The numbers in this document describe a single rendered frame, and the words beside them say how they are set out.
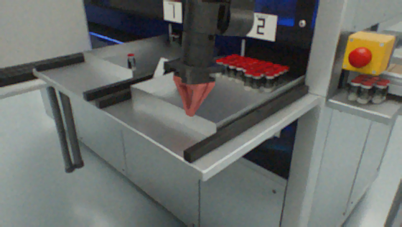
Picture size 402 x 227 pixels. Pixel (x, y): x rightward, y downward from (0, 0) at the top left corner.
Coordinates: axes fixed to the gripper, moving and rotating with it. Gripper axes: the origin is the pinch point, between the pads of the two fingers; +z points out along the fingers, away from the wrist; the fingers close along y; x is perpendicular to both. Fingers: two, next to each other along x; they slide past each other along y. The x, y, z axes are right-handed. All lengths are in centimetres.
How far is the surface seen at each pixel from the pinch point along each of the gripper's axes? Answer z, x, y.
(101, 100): 3.2, 20.4, -6.4
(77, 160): 65, 99, 26
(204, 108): 2.1, 3.9, 8.7
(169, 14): -15, 42, 30
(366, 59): -12.8, -19.9, 26.8
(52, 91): 26, 98, 15
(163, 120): 4.0, 6.7, -0.5
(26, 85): 13, 67, -5
